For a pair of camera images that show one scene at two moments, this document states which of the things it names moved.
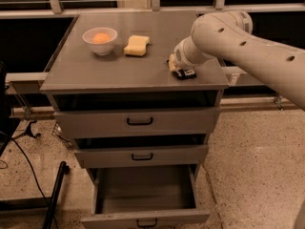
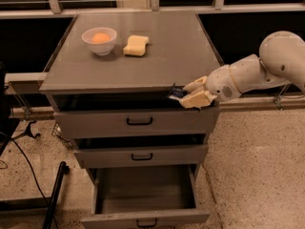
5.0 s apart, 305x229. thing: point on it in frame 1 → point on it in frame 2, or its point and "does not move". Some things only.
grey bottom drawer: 145,197 does not move
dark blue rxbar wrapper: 182,73 → 178,92
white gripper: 180,56 → 220,83
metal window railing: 52,7 does not move
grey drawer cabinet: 141,127 does not move
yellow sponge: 137,45 does not move
